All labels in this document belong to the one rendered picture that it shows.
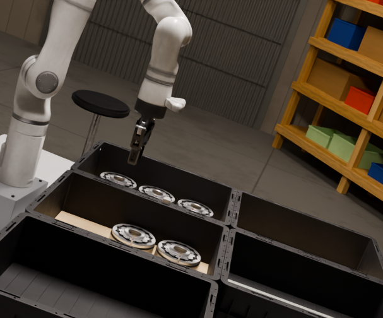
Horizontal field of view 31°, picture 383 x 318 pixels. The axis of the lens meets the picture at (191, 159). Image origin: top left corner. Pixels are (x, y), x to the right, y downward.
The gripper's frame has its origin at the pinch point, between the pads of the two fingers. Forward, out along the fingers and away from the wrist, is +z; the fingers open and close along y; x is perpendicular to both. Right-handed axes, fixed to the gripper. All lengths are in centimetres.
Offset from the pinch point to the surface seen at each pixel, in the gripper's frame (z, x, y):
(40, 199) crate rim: 7.4, -12.4, 28.9
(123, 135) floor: 86, -59, -349
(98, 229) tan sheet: 15.8, -1.4, 14.0
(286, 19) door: -33, 34, -530
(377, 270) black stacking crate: 8, 65, -4
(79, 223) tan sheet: 15.7, -5.8, 14.2
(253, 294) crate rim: 7, 34, 39
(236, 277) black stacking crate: 16.4, 32.3, 11.8
